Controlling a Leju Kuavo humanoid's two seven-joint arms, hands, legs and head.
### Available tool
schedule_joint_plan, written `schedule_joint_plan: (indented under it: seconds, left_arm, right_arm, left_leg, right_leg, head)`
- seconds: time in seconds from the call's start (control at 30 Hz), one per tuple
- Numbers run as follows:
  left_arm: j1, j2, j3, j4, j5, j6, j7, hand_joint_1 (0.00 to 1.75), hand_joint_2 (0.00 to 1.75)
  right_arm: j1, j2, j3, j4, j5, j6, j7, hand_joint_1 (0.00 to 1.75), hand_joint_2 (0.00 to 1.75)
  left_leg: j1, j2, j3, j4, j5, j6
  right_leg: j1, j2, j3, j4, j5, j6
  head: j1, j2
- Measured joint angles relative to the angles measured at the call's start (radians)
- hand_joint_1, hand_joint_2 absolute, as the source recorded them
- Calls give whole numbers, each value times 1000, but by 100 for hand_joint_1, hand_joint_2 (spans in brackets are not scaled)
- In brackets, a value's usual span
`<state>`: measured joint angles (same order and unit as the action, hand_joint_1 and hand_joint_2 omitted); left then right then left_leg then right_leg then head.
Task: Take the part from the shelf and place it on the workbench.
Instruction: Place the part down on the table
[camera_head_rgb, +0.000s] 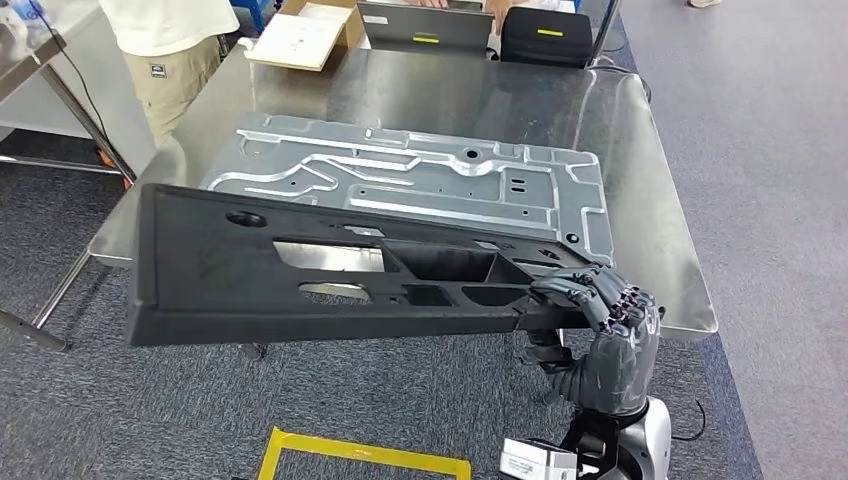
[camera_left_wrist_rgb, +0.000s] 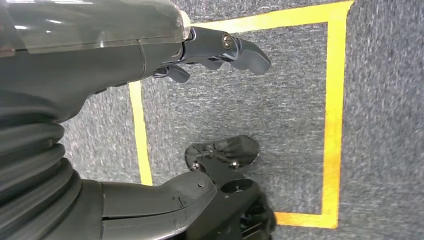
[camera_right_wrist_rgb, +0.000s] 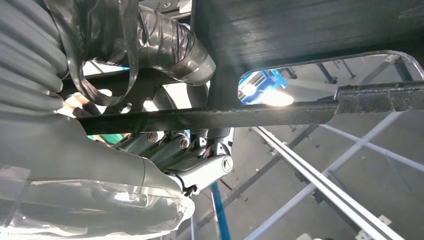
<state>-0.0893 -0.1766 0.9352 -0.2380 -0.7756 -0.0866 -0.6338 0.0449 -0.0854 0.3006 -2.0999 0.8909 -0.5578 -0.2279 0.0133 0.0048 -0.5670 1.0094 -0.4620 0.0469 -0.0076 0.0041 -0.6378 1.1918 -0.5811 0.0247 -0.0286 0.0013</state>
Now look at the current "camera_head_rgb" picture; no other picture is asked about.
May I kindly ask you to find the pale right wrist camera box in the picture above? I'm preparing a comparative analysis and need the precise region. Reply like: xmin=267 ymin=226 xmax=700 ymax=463
xmin=498 ymin=437 xmax=579 ymax=480

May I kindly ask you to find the person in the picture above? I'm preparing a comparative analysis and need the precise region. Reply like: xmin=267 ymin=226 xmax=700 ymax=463
xmin=97 ymin=0 xmax=241 ymax=148

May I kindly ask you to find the large stamped metal plate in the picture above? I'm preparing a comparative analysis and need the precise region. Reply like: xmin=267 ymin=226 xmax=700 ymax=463
xmin=198 ymin=111 xmax=616 ymax=268

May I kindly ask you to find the cardboard box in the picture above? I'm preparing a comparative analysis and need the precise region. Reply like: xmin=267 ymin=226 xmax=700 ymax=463
xmin=243 ymin=0 xmax=367 ymax=73

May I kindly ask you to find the steel workbench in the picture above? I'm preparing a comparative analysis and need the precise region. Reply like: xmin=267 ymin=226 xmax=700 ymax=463
xmin=0 ymin=44 xmax=720 ymax=354

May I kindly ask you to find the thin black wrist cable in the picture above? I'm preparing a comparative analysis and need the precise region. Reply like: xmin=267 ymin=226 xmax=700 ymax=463
xmin=672 ymin=399 xmax=709 ymax=444

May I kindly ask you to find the black case with yellow label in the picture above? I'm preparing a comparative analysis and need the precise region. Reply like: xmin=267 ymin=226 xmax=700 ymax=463
xmin=500 ymin=6 xmax=596 ymax=70

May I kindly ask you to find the long black plastic part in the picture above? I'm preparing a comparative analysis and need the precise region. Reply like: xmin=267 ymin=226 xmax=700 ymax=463
xmin=125 ymin=183 xmax=598 ymax=349

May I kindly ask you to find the blue metal cart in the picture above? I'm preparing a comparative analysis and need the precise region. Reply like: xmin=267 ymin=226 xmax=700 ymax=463
xmin=228 ymin=0 xmax=280 ymax=21

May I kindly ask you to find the black metal pole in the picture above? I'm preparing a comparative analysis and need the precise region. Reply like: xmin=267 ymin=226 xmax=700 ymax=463
xmin=586 ymin=0 xmax=624 ymax=68

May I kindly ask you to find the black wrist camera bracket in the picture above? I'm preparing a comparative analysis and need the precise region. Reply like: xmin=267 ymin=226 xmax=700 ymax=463
xmin=559 ymin=409 xmax=624 ymax=480

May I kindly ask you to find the grey laptop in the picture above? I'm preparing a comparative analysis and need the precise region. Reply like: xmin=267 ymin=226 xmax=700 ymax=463
xmin=356 ymin=0 xmax=496 ymax=56

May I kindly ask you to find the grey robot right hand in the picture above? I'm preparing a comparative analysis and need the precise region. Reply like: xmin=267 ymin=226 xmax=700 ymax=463
xmin=519 ymin=264 xmax=666 ymax=419

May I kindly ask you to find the person's left hand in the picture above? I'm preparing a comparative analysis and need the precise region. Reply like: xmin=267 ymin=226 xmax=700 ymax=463
xmin=483 ymin=0 xmax=525 ymax=34

